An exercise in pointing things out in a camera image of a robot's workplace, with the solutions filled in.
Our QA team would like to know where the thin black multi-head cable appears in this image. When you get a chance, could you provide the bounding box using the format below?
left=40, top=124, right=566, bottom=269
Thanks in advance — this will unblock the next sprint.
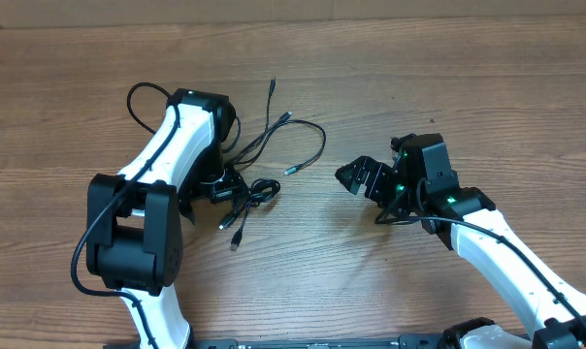
left=224, top=77, right=328, bottom=176

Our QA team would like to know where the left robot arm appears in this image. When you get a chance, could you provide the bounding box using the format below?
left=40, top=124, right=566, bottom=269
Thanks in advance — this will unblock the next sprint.
left=76, top=88, right=247, bottom=348

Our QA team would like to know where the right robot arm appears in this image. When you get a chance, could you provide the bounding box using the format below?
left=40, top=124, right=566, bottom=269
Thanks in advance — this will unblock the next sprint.
left=335, top=134, right=586, bottom=348

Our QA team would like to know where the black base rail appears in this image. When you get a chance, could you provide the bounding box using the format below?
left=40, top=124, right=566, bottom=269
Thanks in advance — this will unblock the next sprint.
left=103, top=333, right=535, bottom=349

